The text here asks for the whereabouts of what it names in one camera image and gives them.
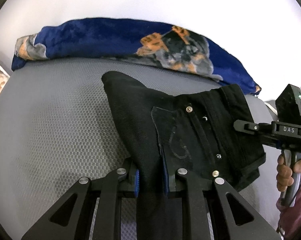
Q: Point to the grey mesh mattress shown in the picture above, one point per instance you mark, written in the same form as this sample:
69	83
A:
56	127

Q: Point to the person's right hand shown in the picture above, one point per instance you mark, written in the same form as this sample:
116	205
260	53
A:
284	174

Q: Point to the blue floral blanket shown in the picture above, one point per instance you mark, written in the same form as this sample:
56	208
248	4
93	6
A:
155	44

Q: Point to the black pants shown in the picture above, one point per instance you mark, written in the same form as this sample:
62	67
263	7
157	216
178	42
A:
195	130

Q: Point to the black camera box green light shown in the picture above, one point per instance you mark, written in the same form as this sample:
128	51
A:
288	105

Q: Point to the pink sleeve right forearm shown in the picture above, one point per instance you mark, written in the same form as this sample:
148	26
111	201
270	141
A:
290	219

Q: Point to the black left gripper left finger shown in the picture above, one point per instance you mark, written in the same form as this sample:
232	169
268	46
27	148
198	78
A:
89	209

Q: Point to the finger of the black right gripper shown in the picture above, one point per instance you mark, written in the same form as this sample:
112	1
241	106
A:
245	126

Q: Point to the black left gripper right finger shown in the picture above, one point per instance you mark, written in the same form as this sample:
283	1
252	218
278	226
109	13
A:
212	208

